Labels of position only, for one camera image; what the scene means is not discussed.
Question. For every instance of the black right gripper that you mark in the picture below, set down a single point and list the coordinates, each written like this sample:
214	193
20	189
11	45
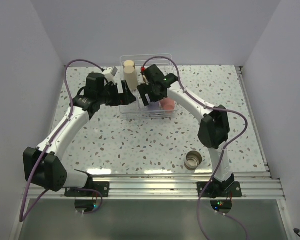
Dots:
144	89

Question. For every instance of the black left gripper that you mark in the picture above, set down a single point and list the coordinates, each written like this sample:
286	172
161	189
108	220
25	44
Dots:
125	98

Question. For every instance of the lilac plastic cup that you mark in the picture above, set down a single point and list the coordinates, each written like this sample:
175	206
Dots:
153	106

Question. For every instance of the beige plastic cup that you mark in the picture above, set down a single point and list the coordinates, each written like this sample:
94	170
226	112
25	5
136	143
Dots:
130	77

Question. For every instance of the coral red plastic cup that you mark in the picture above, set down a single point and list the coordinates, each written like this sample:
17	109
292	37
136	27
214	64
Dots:
167	104

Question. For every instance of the steel cup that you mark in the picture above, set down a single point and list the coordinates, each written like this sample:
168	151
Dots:
193	160
128	63
144	79

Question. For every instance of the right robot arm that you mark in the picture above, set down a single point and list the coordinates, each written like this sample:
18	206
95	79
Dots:
213	121

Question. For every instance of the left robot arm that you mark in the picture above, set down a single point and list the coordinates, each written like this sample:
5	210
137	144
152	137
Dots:
42	164

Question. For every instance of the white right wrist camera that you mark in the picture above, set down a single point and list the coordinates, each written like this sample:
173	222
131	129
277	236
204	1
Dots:
142	70

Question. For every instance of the clear wire dish rack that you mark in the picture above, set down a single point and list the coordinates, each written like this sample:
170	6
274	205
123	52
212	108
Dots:
136	110

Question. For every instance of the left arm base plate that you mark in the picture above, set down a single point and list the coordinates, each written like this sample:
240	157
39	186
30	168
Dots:
92	189

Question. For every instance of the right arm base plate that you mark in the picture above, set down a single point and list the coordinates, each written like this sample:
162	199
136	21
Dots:
212	191

